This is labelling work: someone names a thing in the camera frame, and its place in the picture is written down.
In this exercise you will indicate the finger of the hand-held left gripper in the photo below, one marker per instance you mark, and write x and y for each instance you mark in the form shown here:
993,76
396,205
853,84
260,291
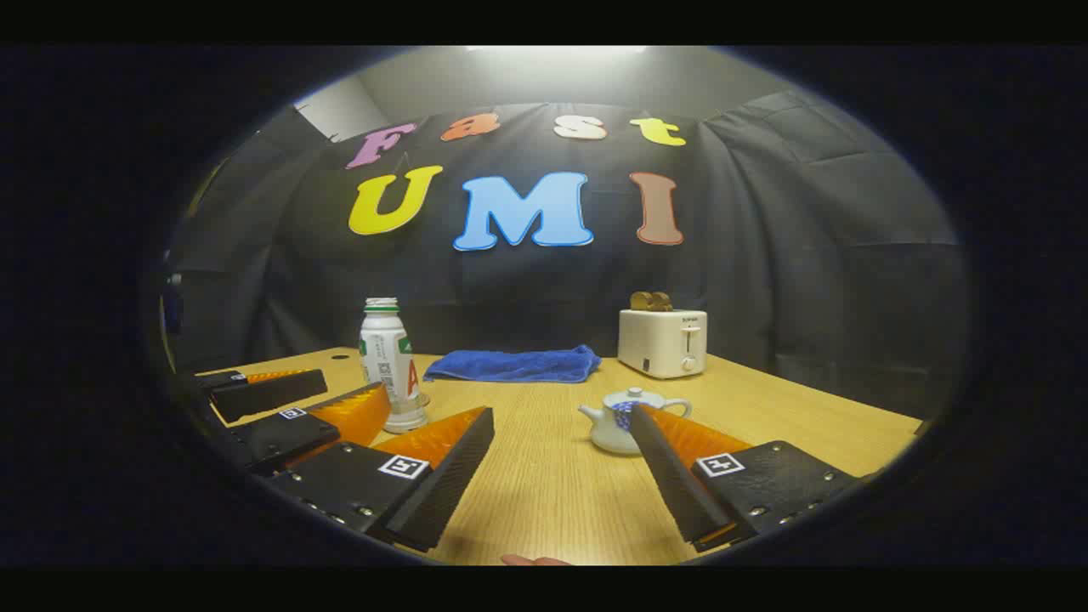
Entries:
280,438
268,394

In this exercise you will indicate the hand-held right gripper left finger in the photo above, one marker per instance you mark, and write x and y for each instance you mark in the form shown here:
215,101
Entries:
442,484

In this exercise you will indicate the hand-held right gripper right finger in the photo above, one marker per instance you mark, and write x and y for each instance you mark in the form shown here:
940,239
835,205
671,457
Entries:
671,476

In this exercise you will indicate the white blue-patterned teacup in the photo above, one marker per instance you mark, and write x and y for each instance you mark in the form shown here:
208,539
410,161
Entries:
608,433

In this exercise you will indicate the white blue-patterned teacup lid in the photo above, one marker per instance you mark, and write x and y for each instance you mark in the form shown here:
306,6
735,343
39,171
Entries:
633,397

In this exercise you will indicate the white water bottle green label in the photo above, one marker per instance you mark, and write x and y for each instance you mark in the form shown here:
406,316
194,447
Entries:
387,357

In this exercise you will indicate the white toaster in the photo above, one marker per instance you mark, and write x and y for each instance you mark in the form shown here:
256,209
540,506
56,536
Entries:
659,344

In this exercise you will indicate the blue towel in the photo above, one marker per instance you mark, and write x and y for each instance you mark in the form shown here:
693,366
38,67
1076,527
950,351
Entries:
510,365

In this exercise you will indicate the brown toast slice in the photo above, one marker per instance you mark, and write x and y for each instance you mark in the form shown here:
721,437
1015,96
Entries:
661,302
640,301

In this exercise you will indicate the black backdrop cloth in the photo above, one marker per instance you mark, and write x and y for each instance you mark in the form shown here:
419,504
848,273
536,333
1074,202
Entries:
765,255

